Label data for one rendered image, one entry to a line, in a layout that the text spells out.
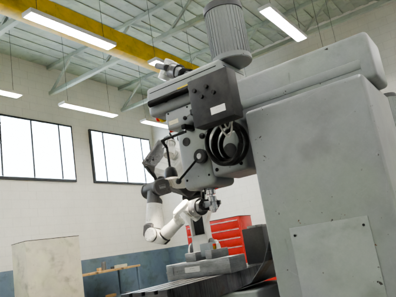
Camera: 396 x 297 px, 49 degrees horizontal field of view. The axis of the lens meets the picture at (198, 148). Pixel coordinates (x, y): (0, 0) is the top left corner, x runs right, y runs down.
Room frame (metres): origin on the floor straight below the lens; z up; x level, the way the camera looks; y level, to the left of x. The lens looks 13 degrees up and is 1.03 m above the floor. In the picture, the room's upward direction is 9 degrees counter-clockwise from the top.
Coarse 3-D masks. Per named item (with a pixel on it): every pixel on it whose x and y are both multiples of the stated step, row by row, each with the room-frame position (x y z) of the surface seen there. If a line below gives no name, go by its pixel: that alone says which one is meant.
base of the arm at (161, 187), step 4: (156, 180) 2.48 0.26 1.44; (160, 180) 2.49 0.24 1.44; (164, 180) 2.51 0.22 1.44; (144, 184) 2.57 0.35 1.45; (156, 184) 2.47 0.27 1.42; (160, 184) 2.49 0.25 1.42; (164, 184) 2.51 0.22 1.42; (168, 184) 2.52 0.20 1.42; (156, 188) 2.47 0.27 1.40; (160, 188) 2.49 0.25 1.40; (164, 188) 2.51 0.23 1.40; (168, 188) 2.52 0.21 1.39; (156, 192) 2.47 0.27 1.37; (160, 192) 2.49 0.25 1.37; (164, 192) 2.50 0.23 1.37; (168, 192) 2.52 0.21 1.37; (144, 196) 2.57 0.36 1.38
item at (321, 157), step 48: (336, 96) 1.58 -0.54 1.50; (384, 96) 1.82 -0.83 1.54; (288, 144) 1.70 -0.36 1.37; (336, 144) 1.60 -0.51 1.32; (384, 144) 1.58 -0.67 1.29; (288, 192) 1.72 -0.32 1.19; (336, 192) 1.62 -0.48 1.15; (384, 192) 1.53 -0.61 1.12; (288, 240) 1.74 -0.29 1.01; (336, 240) 1.64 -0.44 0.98; (384, 240) 1.55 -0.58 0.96; (288, 288) 1.76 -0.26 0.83; (336, 288) 1.66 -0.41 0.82; (384, 288) 1.57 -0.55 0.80
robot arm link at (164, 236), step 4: (172, 220) 2.40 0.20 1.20; (168, 224) 2.41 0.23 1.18; (172, 224) 2.39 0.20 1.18; (164, 228) 2.41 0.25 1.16; (168, 228) 2.40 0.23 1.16; (172, 228) 2.40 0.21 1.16; (176, 228) 2.40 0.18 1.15; (160, 232) 2.43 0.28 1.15; (164, 232) 2.41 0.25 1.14; (168, 232) 2.41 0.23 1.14; (172, 232) 2.41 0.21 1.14; (160, 236) 2.42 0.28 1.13; (164, 236) 2.42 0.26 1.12; (168, 236) 2.42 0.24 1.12; (172, 236) 2.44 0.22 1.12; (156, 240) 2.43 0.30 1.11; (160, 240) 2.43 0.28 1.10; (164, 240) 2.44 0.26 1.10; (168, 240) 2.49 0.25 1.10; (164, 244) 2.50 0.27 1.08
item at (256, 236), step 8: (264, 224) 2.53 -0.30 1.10; (248, 232) 2.43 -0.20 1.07; (256, 232) 2.41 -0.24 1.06; (264, 232) 2.41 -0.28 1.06; (248, 240) 2.43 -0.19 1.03; (256, 240) 2.42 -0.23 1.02; (264, 240) 2.40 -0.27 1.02; (248, 248) 2.44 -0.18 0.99; (256, 248) 2.42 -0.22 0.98; (264, 248) 2.40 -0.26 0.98; (248, 256) 2.44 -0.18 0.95; (256, 256) 2.42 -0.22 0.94; (264, 256) 2.40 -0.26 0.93; (248, 264) 2.45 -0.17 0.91
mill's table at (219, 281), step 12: (252, 264) 2.39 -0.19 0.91; (204, 276) 2.01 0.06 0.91; (216, 276) 1.91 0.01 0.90; (228, 276) 1.99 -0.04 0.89; (240, 276) 2.08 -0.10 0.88; (252, 276) 2.17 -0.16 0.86; (156, 288) 1.78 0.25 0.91; (168, 288) 1.68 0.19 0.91; (180, 288) 1.70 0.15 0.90; (192, 288) 1.76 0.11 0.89; (204, 288) 1.83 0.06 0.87; (216, 288) 1.90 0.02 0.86; (228, 288) 1.98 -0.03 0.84
